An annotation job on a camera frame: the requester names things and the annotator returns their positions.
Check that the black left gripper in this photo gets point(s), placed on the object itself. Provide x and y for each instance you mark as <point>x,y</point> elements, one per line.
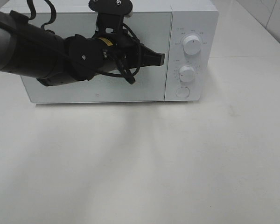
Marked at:
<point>126,54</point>

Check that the white microwave door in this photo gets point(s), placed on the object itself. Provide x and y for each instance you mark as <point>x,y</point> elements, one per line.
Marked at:
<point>152,29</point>

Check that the white round knob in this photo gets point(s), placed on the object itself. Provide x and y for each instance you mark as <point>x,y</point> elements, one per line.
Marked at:
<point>187,74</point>
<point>191,44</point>

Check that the round white door button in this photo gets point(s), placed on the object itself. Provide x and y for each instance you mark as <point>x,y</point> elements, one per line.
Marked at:
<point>183,92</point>

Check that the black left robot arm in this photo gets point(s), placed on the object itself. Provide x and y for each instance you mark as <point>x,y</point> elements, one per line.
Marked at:
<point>30,51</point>

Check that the white microwave oven body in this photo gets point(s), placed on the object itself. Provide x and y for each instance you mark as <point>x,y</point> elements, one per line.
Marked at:
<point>188,17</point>

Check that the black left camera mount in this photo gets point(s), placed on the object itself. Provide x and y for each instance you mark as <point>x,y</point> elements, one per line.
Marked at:
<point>111,14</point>

